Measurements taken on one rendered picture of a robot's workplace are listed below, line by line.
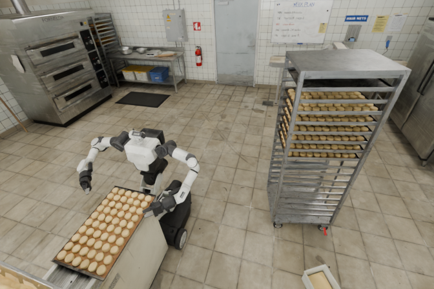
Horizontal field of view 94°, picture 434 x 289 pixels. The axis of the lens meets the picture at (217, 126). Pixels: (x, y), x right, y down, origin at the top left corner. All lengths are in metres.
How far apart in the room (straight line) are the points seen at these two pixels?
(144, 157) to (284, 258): 1.71
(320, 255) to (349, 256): 0.28
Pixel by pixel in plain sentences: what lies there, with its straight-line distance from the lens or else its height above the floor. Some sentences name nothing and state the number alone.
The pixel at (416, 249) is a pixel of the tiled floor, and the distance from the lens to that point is 3.14.
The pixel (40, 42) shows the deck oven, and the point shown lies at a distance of 4.90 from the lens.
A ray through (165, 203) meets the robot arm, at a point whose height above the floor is 1.07.
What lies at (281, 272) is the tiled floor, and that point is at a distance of 2.48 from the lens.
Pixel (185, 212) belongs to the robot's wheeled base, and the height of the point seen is 0.17.
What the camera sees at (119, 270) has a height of 0.74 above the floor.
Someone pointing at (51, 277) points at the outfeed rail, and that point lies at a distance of 1.83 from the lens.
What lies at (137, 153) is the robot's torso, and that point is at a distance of 1.77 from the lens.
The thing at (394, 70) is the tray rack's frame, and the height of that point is 1.82.
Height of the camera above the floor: 2.28
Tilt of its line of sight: 35 degrees down
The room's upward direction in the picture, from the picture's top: 3 degrees counter-clockwise
